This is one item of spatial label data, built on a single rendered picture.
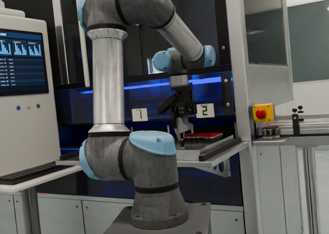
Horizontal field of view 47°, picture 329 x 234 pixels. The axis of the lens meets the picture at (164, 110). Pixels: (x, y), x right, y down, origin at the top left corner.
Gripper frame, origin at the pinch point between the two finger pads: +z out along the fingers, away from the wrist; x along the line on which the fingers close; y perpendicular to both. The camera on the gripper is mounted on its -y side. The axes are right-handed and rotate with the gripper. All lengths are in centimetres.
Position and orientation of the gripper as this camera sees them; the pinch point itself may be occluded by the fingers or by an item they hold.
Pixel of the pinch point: (179, 136)
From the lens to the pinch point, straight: 154.4
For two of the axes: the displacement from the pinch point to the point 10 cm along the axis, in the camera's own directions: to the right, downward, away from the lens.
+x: 4.9, -1.0, 8.7
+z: 1.0, 9.9, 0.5
